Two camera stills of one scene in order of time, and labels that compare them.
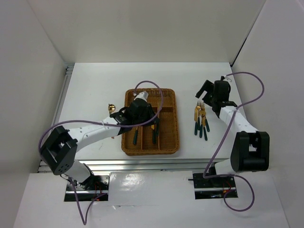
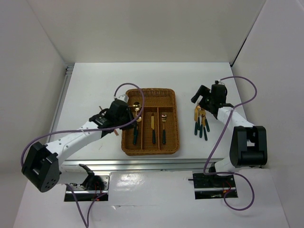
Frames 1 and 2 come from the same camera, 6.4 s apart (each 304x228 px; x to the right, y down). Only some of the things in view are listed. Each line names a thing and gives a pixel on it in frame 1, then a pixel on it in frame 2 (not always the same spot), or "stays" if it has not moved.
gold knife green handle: (152, 127) stays
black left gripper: (149, 111) -> (130, 117)
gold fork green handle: (198, 107) stays
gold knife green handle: (195, 117) stays
